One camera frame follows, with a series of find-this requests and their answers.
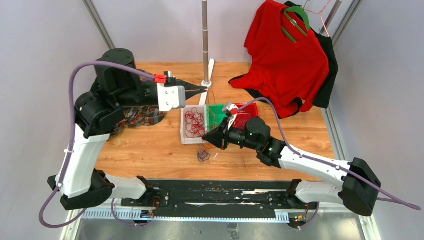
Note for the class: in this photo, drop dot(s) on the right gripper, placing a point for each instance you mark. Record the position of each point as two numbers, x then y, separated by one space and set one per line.
217 138

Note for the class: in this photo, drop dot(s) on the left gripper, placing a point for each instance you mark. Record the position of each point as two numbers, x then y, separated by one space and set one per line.
179 82

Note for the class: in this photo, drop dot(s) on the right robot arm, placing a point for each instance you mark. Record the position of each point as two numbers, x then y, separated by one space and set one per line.
346 183

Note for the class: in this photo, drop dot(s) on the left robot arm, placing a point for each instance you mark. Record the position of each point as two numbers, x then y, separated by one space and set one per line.
96 113

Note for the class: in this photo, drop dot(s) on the clothes rack pole with base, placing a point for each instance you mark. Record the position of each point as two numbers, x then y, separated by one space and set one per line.
208 63

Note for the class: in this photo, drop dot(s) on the green plastic bin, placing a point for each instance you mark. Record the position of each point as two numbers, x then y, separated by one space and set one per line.
215 116

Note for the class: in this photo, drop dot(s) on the white plastic bin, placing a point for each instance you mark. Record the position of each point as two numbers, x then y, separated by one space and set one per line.
193 124

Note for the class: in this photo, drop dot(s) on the red plastic bin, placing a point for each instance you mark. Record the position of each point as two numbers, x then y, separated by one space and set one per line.
246 114

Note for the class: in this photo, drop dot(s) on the plaid shirt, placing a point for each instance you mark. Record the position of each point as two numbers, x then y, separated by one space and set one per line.
135 117

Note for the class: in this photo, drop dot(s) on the red t-shirt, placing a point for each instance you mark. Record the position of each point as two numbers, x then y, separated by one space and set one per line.
285 63

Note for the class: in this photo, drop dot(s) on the black t-shirt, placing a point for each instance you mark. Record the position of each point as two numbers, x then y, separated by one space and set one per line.
328 66

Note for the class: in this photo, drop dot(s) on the green hanger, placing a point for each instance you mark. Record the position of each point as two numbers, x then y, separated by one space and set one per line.
295 23

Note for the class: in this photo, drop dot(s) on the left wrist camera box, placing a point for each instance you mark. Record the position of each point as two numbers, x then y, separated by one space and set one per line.
170 97

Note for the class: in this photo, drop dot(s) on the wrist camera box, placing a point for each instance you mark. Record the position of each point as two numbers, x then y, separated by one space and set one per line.
170 97
231 111

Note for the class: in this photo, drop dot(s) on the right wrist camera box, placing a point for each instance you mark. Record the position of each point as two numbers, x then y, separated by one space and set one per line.
231 111

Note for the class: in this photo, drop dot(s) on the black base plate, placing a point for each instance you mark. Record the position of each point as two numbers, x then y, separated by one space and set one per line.
217 199

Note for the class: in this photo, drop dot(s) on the aluminium frame rail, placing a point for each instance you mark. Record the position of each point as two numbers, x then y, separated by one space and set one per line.
98 22

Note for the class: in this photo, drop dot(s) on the pink wire hanger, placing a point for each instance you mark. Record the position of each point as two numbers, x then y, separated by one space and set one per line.
317 8

